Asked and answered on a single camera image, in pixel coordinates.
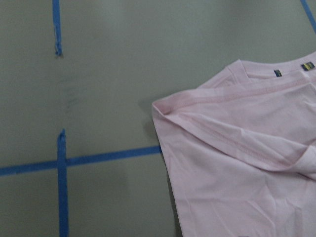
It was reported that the pink Snoopy t-shirt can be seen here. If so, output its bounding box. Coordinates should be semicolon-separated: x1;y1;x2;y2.
152;53;316;237

